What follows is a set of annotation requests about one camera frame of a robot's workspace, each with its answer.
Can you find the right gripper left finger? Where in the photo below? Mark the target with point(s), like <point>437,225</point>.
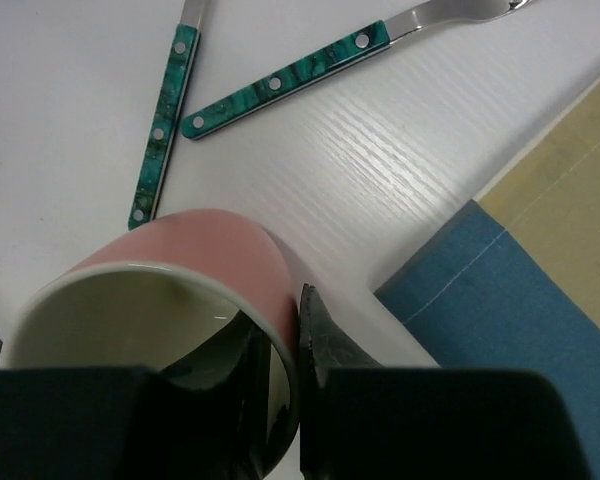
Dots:
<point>135,423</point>

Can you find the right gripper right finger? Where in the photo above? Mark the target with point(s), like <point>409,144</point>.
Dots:
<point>360,419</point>

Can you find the pink mug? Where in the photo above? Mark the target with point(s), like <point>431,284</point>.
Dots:
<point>162,290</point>

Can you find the blue tan checked placemat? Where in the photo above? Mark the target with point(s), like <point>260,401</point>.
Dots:
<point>513,278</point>

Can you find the green handled fork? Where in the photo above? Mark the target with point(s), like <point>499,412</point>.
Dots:
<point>337,56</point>

